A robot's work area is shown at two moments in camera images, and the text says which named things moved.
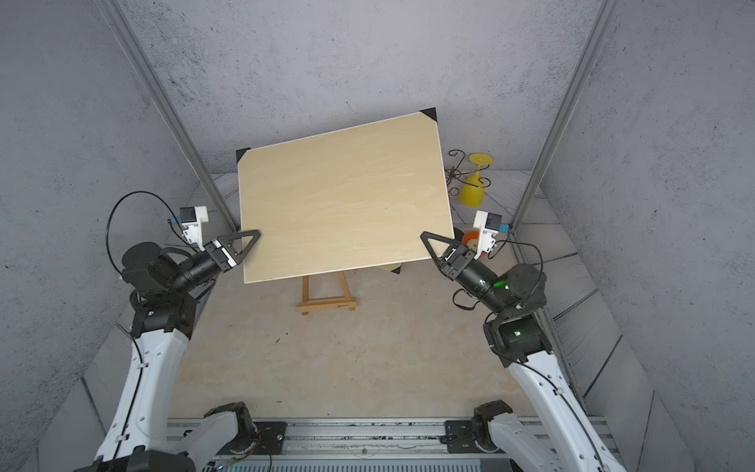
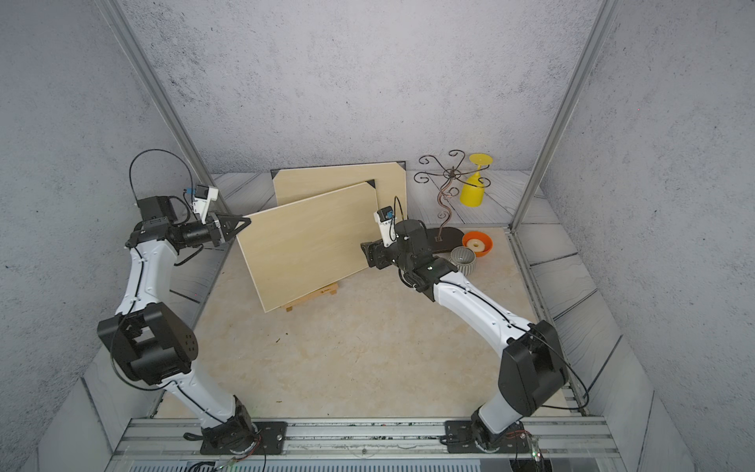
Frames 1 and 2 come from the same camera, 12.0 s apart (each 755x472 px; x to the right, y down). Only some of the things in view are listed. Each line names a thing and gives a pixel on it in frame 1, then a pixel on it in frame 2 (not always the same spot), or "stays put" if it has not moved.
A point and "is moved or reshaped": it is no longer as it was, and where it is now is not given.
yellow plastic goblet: (472, 192) stays put
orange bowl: (471, 239) stays put
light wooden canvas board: (354, 197) is moved or reshaped
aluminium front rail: (360, 438) stays put
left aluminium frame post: (170, 112) stays put
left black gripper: (224, 261) → (219, 234)
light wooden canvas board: (392, 267) is moved or reshaped
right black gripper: (457, 264) → (376, 250)
